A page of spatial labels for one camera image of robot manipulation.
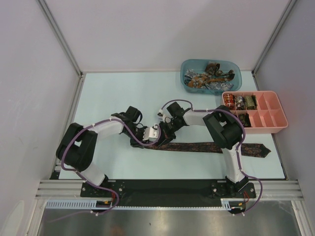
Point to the green rolled tie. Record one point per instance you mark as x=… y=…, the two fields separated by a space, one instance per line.
x=250 y=102

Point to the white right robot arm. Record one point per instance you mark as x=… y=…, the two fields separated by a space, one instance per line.
x=225 y=129

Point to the silver grey patterned tie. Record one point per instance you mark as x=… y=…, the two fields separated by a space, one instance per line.
x=219 y=86

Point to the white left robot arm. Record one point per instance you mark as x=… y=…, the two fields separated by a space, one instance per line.
x=77 y=147

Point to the brown patterned tie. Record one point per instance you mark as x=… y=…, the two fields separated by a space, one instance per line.
x=214 y=69

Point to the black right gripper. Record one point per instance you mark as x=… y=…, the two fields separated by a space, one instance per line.
x=166 y=135

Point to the aluminium frame rail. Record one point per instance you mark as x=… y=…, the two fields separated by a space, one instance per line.
x=70 y=189

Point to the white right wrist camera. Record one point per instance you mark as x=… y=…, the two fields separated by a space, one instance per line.
x=163 y=116

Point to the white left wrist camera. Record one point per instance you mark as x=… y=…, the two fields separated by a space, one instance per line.
x=151 y=133

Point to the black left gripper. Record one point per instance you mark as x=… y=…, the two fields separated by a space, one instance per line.
x=134 y=144

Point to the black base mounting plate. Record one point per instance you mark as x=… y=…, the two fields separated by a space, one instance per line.
x=178 y=192

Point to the dark brown paisley tie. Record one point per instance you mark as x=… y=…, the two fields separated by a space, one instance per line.
x=251 y=150

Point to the orange patterned tie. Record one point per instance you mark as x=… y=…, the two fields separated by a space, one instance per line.
x=204 y=79

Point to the dark floral rolled tie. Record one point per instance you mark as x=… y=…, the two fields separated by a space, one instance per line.
x=245 y=120

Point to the blue plastic bin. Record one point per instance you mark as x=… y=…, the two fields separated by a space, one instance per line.
x=195 y=80

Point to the purple white rolled tie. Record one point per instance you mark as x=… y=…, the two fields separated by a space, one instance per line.
x=239 y=102

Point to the white slotted cable duct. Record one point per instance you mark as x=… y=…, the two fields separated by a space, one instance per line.
x=101 y=205

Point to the pink compartment organizer box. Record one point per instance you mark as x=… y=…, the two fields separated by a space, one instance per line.
x=268 y=118

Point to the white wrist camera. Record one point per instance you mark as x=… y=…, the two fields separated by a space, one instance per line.
x=163 y=116
x=151 y=133

